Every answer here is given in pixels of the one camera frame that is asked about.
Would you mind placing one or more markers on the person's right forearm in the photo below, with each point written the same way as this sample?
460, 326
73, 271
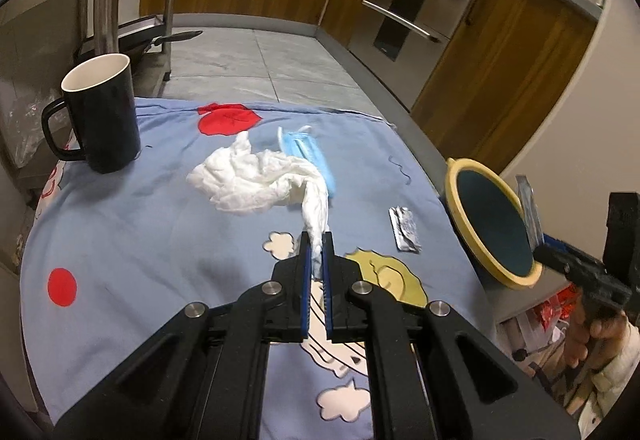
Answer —
607, 392

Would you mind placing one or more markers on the clear plastic bag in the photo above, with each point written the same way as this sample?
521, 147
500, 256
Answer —
30, 124

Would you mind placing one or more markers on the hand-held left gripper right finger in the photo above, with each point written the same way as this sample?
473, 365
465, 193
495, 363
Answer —
328, 290

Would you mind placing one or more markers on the blue silver snack packet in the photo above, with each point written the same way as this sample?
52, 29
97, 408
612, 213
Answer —
529, 210

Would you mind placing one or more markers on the black mug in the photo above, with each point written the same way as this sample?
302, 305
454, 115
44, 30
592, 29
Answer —
107, 119

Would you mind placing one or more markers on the silver foil wrapper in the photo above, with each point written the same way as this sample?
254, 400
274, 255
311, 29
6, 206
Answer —
406, 230

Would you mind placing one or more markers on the white tissue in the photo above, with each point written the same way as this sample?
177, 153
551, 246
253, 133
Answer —
240, 180

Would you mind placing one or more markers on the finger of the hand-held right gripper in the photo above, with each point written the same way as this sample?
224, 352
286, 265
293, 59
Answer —
555, 254

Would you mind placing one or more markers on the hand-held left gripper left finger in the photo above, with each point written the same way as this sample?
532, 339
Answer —
306, 290

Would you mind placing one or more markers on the person's right hand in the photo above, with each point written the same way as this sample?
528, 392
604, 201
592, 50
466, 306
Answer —
597, 337

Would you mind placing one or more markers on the blue face mask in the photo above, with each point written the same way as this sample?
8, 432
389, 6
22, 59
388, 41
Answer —
302, 144

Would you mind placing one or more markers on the blue printed tablecloth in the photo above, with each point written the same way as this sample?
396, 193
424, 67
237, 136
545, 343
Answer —
125, 230

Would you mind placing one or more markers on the stainless steel oven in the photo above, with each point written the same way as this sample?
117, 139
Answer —
410, 19

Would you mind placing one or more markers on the yellow rimmed teal bin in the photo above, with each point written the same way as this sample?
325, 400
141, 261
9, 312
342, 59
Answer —
492, 225

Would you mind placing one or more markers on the red printed packaging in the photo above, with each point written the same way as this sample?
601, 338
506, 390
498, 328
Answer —
560, 307

